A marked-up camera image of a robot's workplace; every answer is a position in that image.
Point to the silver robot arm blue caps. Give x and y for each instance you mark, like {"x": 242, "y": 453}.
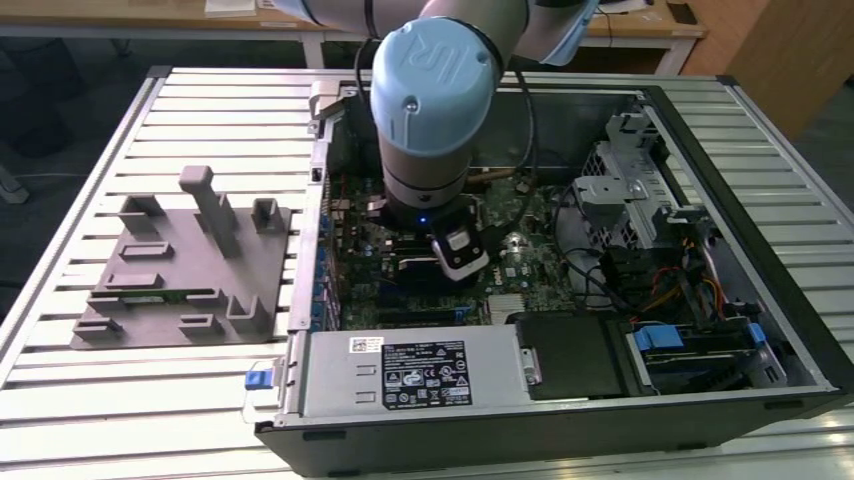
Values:
{"x": 428, "y": 125}

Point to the black RAM slot bank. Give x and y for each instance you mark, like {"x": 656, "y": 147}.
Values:
{"x": 410, "y": 248}

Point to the green motherboard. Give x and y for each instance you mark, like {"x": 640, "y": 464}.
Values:
{"x": 534, "y": 260}

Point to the silver chipset heatsink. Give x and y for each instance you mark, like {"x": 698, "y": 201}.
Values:
{"x": 508, "y": 306}

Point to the grey power supply unit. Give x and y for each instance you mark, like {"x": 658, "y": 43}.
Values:
{"x": 327, "y": 370}

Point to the metal drive cage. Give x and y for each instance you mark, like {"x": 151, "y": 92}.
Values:
{"x": 624, "y": 175}

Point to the grey parts rack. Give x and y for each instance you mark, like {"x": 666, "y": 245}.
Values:
{"x": 194, "y": 305}

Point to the green RAM stick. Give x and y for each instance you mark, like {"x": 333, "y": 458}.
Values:
{"x": 177, "y": 295}

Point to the blue case latch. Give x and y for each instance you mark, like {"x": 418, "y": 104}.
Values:
{"x": 261, "y": 379}

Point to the blue disk carrier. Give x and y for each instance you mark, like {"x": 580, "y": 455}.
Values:
{"x": 657, "y": 340}

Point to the black PC case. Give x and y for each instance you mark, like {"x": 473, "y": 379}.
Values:
{"x": 468, "y": 440}

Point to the white box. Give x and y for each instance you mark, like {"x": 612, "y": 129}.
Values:
{"x": 230, "y": 6}
{"x": 266, "y": 4}

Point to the wooden desk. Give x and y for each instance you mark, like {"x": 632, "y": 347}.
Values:
{"x": 167, "y": 20}

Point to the small blue bay clip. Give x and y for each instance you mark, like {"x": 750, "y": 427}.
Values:
{"x": 756, "y": 335}

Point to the black phone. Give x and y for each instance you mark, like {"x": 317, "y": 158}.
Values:
{"x": 684, "y": 12}

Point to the black office chair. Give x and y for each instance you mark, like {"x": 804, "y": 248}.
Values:
{"x": 41, "y": 100}

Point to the brown wooden cabinet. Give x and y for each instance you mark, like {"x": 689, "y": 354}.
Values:
{"x": 788, "y": 60}

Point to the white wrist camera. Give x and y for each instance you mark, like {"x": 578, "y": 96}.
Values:
{"x": 462, "y": 255}

